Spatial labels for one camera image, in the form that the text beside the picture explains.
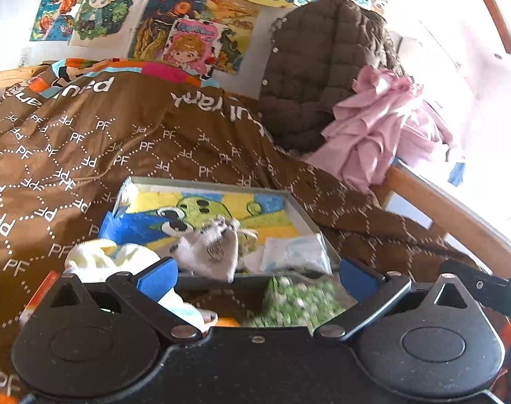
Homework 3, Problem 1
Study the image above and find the brown quilted jacket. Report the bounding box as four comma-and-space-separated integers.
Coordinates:
258, 0, 404, 153

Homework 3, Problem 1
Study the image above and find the pink cloth pile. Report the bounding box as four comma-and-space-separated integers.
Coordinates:
304, 66, 459, 193

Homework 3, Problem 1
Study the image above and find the glass jar of green stars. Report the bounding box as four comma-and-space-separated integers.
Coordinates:
242, 275, 357, 333

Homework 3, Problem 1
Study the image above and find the brown PF patterned blanket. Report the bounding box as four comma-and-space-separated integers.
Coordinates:
0, 60, 450, 401

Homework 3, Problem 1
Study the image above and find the blond boy drawing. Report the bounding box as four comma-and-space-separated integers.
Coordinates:
69, 0, 143, 48

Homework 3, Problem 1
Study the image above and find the orange girl drawing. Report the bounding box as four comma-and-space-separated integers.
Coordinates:
30, 0, 83, 42

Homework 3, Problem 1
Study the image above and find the pink framed girl drawing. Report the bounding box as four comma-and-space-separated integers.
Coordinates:
159, 18, 226, 78

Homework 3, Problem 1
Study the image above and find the white red small box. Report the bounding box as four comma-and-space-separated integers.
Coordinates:
19, 271, 60, 327

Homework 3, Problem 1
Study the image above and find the grey tray with cartoon picture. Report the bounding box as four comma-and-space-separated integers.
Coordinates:
99, 176, 340, 279

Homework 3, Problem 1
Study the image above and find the orange silicone cup sleeve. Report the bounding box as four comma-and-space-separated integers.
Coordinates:
215, 317, 240, 327

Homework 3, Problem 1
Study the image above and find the white quilted baby towel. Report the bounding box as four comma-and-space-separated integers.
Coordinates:
64, 239, 218, 332

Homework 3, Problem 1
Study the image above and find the wet wipes packet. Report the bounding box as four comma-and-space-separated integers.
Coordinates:
260, 234, 332, 274

